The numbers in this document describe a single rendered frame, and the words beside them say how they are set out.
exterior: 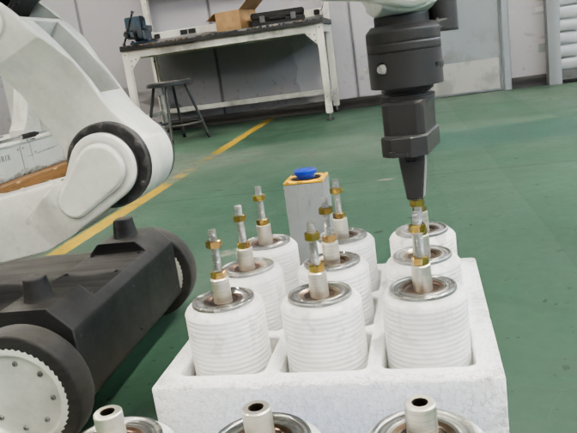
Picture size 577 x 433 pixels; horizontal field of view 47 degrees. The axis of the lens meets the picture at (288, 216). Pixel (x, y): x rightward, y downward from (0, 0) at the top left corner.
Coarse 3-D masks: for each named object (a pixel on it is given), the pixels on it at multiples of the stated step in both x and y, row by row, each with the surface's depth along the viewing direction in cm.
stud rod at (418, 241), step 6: (414, 216) 73; (420, 216) 73; (414, 222) 73; (420, 222) 73; (414, 234) 73; (420, 234) 73; (414, 240) 74; (420, 240) 73; (420, 246) 73; (420, 252) 74
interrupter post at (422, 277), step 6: (414, 270) 74; (420, 270) 73; (426, 270) 73; (414, 276) 74; (420, 276) 74; (426, 276) 74; (414, 282) 74; (420, 282) 74; (426, 282) 74; (414, 288) 75; (420, 288) 74; (426, 288) 74; (432, 288) 74
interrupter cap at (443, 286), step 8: (400, 280) 78; (408, 280) 77; (432, 280) 77; (440, 280) 76; (448, 280) 76; (392, 288) 76; (400, 288) 75; (408, 288) 76; (440, 288) 74; (448, 288) 74; (456, 288) 73; (400, 296) 73; (408, 296) 72; (416, 296) 72; (424, 296) 72; (432, 296) 71; (440, 296) 72
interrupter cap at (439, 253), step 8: (408, 248) 89; (432, 248) 88; (440, 248) 87; (448, 248) 86; (392, 256) 87; (400, 256) 86; (408, 256) 87; (432, 256) 86; (440, 256) 84; (448, 256) 84; (400, 264) 84; (408, 264) 83; (432, 264) 83
